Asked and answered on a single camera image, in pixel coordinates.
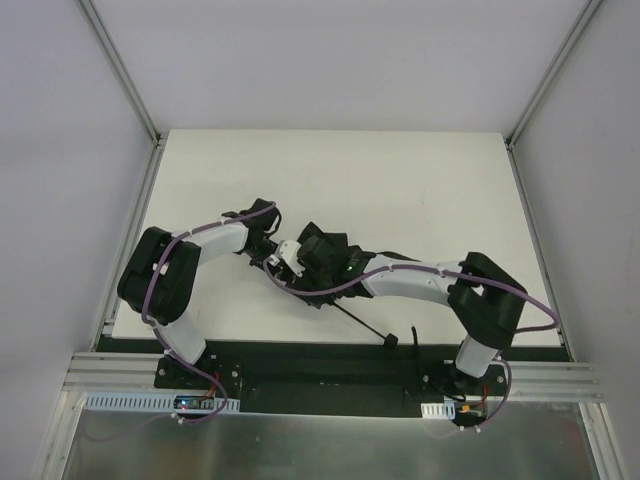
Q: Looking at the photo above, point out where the aluminium frame post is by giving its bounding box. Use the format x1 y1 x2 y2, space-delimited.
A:
504 0 609 149
74 0 169 146

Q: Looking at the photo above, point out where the aluminium cross rail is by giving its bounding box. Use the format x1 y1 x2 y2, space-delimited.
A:
62 351 166 394

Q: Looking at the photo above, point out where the circuit board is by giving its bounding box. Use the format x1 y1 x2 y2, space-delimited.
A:
174 395 215 411
456 403 487 417

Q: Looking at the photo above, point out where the left circuit board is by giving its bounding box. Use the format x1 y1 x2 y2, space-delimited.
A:
174 395 215 411

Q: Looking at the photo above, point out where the left white cable duct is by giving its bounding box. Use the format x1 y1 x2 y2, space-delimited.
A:
85 393 240 415

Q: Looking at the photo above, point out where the right white cable duct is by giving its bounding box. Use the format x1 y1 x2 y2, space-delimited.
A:
420 402 466 421

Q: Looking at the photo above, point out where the right aluminium frame post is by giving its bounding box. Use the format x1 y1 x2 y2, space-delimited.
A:
504 0 609 149

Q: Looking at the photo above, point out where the white cable duct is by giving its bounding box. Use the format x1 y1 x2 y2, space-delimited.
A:
85 393 240 415
420 402 466 421

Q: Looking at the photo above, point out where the left aluminium frame post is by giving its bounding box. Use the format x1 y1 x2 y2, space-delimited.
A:
74 0 169 146

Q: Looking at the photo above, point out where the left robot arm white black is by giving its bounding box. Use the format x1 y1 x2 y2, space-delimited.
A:
117 198 281 365

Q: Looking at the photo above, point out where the right circuit board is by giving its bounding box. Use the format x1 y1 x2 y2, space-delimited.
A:
456 403 487 417

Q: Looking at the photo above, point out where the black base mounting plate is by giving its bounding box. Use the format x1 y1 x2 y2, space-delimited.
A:
94 337 574 416

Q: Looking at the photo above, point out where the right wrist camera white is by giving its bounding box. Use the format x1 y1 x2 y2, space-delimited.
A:
267 240 305 277

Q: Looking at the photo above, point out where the black folding umbrella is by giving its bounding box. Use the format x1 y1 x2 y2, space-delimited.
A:
279 221 426 381

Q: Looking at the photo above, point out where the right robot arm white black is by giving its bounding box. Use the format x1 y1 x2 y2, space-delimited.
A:
279 234 526 382

